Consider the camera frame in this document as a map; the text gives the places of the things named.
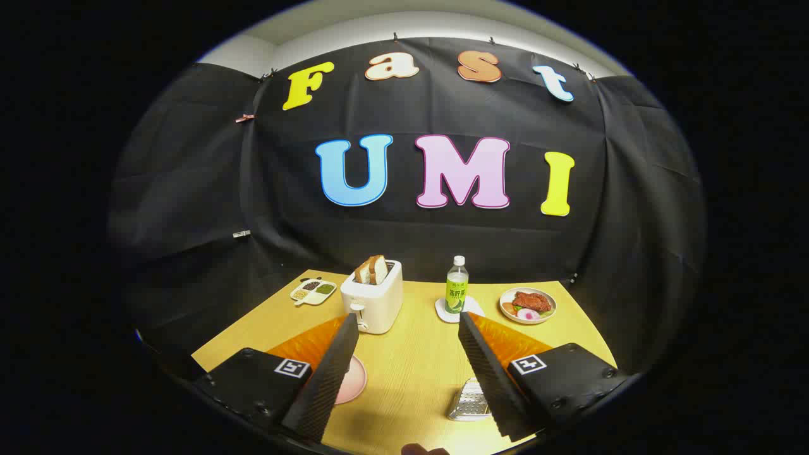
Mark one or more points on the white divided condiment dish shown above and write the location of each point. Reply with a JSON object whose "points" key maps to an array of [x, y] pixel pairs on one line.
{"points": [[313, 292]]}

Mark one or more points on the pink and white food slice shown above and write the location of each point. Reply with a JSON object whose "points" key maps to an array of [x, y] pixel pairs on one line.
{"points": [[528, 314]]}

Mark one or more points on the pink round plate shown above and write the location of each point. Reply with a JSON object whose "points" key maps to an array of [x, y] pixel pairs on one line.
{"points": [[354, 379]]}

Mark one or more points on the brown meat piece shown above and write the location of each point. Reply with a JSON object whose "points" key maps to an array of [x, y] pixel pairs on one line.
{"points": [[529, 299]]}

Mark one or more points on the white plate with food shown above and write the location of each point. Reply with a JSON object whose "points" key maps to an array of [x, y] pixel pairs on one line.
{"points": [[550, 306]]}

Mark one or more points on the toast bread slice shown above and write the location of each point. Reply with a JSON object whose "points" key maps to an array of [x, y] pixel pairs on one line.
{"points": [[362, 272], [380, 268]]}

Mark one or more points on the green label drink bottle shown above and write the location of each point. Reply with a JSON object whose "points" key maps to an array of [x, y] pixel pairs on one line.
{"points": [[456, 291]]}

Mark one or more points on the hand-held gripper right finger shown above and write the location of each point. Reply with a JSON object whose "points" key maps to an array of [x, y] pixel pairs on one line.
{"points": [[493, 379]]}

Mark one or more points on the perforated metal basket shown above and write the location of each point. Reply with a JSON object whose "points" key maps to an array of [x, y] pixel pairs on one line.
{"points": [[468, 404]]}

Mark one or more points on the white toaster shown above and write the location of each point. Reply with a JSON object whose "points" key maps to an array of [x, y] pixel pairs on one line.
{"points": [[379, 303]]}

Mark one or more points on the white square coaster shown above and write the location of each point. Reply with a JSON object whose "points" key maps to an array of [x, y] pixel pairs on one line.
{"points": [[473, 309]]}

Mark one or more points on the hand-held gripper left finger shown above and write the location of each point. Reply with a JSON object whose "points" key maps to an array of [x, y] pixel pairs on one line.
{"points": [[328, 379]]}

